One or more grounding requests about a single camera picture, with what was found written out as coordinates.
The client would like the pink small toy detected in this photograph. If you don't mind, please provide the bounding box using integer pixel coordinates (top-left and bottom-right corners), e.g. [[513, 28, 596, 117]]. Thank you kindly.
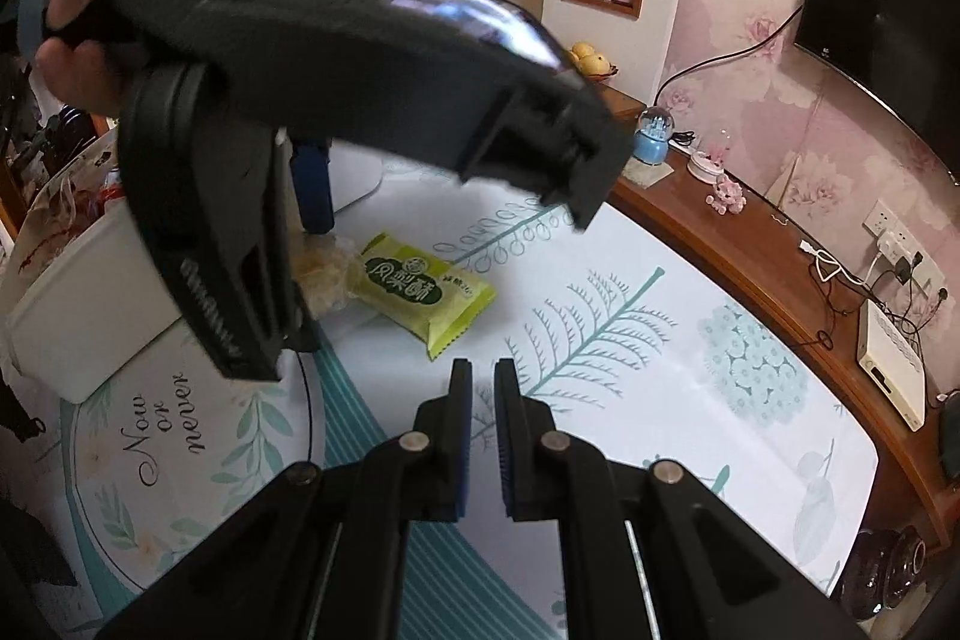
[[706, 174, 747, 214]]

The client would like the white plastic storage bin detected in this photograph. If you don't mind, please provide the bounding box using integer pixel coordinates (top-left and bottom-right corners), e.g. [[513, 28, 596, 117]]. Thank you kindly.
[[2, 135, 382, 404]]

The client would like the white set-top box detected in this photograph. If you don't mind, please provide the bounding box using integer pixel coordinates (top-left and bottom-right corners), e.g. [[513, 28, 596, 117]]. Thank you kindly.
[[857, 301, 928, 432]]

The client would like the person's hand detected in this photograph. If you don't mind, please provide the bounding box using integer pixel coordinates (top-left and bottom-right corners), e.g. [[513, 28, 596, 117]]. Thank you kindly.
[[36, 0, 125, 117]]

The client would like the patterned white teal tablecloth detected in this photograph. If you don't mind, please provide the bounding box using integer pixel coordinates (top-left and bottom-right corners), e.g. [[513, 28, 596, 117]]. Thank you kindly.
[[2, 161, 878, 638]]

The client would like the green pineapple cake packet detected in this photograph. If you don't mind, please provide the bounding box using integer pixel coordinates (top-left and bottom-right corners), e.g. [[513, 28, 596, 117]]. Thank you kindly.
[[352, 232, 496, 360]]

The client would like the white wall power strip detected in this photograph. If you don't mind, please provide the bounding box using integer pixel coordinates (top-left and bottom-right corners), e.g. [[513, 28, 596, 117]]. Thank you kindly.
[[862, 200, 946, 298]]

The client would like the pink round music box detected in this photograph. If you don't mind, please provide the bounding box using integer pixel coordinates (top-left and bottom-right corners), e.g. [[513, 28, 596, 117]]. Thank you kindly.
[[686, 128, 731, 185]]

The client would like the black electric kettle pot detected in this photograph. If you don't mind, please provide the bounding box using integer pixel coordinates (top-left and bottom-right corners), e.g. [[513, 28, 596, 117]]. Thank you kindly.
[[832, 525, 950, 638]]

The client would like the pale crumbly cake packet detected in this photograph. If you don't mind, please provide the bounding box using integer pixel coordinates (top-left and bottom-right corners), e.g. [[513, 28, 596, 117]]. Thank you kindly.
[[291, 234, 361, 319]]

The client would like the red white apple snack bag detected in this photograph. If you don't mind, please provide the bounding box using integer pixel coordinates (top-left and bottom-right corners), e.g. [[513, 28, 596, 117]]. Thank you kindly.
[[16, 179, 103, 284]]

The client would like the fruit bowl with apples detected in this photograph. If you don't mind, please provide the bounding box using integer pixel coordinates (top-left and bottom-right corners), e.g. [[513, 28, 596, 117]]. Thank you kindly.
[[568, 42, 619, 83]]

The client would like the wooden tv cabinet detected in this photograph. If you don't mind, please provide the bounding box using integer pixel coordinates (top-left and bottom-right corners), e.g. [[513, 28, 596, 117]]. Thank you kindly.
[[590, 79, 960, 551]]

